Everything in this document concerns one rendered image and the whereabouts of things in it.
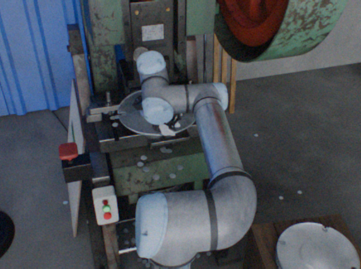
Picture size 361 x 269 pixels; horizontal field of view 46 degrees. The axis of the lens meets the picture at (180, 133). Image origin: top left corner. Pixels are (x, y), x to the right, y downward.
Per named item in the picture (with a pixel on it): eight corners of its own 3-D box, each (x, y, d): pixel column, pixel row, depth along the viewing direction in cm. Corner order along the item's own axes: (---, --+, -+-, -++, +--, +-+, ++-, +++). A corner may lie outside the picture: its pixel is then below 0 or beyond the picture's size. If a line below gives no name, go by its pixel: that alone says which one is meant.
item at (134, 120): (115, 92, 161) (115, 90, 161) (190, 86, 165) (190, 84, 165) (120, 140, 139) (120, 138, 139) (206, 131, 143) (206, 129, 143)
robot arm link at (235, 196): (281, 219, 74) (223, 69, 111) (219, 225, 73) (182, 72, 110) (271, 256, 82) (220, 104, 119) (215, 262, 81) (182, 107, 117)
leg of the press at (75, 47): (125, 290, 182) (103, 125, 126) (99, 297, 180) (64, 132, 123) (98, 153, 251) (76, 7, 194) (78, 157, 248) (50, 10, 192)
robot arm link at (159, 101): (188, 105, 104) (182, 73, 110) (142, 108, 103) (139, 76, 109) (186, 124, 111) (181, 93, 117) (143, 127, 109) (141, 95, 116)
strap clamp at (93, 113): (130, 115, 162) (129, 93, 156) (87, 122, 159) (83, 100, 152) (128, 107, 167) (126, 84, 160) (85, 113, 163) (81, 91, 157)
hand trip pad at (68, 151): (81, 170, 141) (77, 153, 136) (63, 174, 140) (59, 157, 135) (79, 157, 146) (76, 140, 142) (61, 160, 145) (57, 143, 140)
